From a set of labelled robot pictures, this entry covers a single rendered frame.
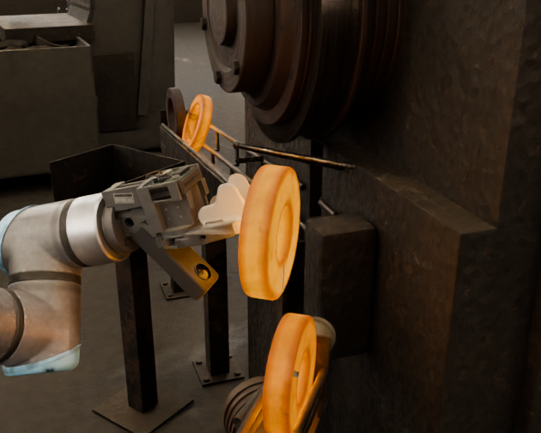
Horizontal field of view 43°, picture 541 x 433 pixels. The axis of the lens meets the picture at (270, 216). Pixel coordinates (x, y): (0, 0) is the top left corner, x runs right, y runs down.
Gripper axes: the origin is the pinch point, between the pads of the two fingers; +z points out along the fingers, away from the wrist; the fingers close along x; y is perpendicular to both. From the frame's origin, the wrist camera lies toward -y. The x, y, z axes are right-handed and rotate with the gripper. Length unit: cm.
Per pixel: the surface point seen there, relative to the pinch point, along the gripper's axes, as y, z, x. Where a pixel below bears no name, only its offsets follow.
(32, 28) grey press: 42, -199, 248
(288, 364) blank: -16.8, -0.9, -5.1
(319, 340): -21.7, -1.4, 8.5
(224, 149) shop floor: -56, -145, 320
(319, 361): -24.7, -2.1, 8.1
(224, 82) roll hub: 11.9, -18.1, 42.1
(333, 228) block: -12.8, -1.3, 27.8
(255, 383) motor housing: -35.4, -19.1, 20.3
